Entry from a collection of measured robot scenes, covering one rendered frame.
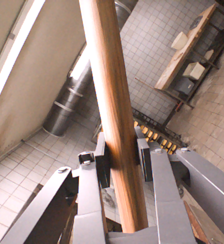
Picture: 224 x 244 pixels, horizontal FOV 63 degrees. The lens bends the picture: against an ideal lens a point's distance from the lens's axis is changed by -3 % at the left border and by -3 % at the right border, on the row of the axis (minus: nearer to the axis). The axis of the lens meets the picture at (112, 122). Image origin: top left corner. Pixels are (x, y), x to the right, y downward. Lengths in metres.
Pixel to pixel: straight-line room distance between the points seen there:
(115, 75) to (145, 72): 5.09
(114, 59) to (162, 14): 5.42
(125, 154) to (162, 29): 5.34
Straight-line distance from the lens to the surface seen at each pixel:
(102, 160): 0.15
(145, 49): 5.30
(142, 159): 0.16
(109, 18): 0.17
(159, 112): 5.42
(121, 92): 0.17
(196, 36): 4.80
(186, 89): 4.84
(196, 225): 2.19
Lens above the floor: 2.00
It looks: 7 degrees down
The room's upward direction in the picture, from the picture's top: 60 degrees counter-clockwise
